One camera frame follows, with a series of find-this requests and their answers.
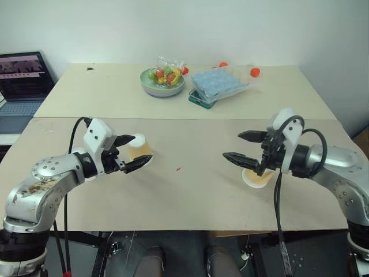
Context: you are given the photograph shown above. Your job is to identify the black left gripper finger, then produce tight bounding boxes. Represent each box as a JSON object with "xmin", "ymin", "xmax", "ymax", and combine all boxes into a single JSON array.
[
  {"xmin": 124, "ymin": 155, "xmax": 153, "ymax": 174},
  {"xmin": 114, "ymin": 133, "xmax": 137, "ymax": 149}
]

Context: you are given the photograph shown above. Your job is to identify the clear bag of toy fruit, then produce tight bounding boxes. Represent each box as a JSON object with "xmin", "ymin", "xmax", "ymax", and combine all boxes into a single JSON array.
[{"xmin": 148, "ymin": 55, "xmax": 189, "ymax": 87}]

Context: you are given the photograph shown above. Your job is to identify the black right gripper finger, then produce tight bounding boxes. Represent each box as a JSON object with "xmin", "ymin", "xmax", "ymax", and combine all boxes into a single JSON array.
[
  {"xmin": 237, "ymin": 130, "xmax": 270, "ymax": 144},
  {"xmin": 222, "ymin": 151, "xmax": 261, "ymax": 171}
]

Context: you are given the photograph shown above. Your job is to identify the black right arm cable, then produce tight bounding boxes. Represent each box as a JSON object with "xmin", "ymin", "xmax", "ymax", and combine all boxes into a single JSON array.
[{"xmin": 273, "ymin": 115, "xmax": 328, "ymax": 277}]

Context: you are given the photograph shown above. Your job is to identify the open laptop computer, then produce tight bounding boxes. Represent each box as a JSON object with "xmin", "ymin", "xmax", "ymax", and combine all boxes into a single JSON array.
[{"xmin": 0, "ymin": 51, "xmax": 57, "ymax": 135}]

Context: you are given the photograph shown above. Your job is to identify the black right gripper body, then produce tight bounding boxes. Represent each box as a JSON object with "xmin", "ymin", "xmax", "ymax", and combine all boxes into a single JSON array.
[{"xmin": 257, "ymin": 130, "xmax": 285, "ymax": 177}]

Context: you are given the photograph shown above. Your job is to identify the dark rounded shape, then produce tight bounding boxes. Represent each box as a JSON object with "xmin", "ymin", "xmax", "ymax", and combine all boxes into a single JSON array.
[
  {"xmin": 137, "ymin": 245, "xmax": 165, "ymax": 277},
  {"xmin": 205, "ymin": 245, "xmax": 240, "ymax": 277}
]

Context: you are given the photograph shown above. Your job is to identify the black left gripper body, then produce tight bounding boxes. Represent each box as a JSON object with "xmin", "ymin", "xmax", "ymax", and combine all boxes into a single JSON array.
[{"xmin": 100, "ymin": 145, "xmax": 128, "ymax": 175}]

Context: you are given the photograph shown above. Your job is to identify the brown cardboard box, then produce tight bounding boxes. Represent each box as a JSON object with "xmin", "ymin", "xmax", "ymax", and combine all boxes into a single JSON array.
[{"xmin": 352, "ymin": 125, "xmax": 369, "ymax": 158}]

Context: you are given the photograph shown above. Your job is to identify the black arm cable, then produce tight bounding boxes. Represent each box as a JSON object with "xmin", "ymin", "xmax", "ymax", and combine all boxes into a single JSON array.
[
  {"xmin": 52, "ymin": 116, "xmax": 93, "ymax": 277},
  {"xmin": 273, "ymin": 115, "xmax": 328, "ymax": 277}
]

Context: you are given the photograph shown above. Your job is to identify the green bowl of fruit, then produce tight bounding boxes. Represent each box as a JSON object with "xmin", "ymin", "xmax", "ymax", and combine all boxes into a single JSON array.
[{"xmin": 140, "ymin": 68, "xmax": 186, "ymax": 99}]

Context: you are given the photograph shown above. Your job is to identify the clear bag of blue trays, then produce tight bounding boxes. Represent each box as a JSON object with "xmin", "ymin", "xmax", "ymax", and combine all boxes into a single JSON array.
[{"xmin": 189, "ymin": 64, "xmax": 252, "ymax": 105}]

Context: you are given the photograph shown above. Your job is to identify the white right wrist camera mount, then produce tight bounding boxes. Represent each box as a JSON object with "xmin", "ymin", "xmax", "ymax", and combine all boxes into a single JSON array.
[{"xmin": 266, "ymin": 107, "xmax": 306, "ymax": 174}]

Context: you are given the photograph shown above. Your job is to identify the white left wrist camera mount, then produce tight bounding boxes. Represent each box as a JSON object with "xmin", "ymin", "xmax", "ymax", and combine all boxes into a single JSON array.
[{"xmin": 82, "ymin": 118, "xmax": 115, "ymax": 177}]

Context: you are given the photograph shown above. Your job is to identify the green flat box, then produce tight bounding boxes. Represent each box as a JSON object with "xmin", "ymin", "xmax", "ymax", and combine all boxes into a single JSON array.
[{"xmin": 188, "ymin": 88, "xmax": 217, "ymax": 111}]

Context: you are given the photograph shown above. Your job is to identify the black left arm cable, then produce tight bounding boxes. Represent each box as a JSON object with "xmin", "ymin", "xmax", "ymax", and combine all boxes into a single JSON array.
[{"xmin": 52, "ymin": 116, "xmax": 93, "ymax": 277}]

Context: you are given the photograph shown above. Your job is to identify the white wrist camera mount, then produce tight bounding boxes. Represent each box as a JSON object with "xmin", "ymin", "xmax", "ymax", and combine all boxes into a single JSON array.
[
  {"xmin": 266, "ymin": 107, "xmax": 306, "ymax": 174},
  {"xmin": 82, "ymin": 118, "xmax": 115, "ymax": 177}
]

